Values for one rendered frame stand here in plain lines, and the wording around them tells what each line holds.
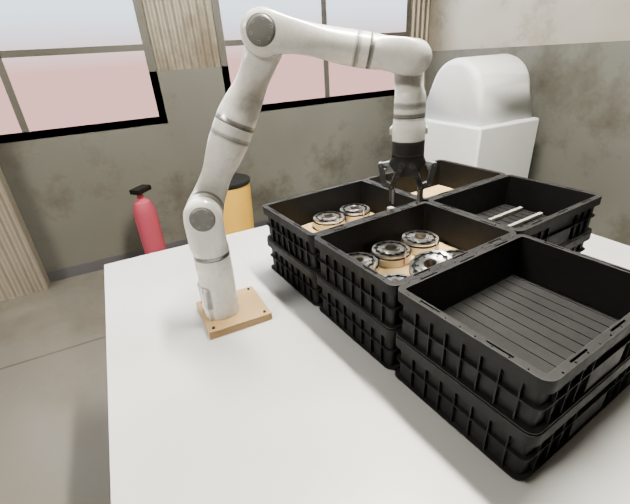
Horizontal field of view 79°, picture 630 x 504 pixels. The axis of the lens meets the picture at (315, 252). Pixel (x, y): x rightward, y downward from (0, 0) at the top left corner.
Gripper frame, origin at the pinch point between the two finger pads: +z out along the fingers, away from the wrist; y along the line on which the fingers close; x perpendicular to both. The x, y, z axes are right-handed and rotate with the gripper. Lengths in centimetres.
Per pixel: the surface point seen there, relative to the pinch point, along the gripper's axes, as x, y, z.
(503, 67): 191, 57, -18
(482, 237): 3.0, 19.8, 11.7
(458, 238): 8.1, 14.8, 14.6
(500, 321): -24.4, 19.8, 17.7
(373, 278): -25.9, -5.8, 8.2
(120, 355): -33, -67, 30
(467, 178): 57, 23, 12
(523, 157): 192, 78, 39
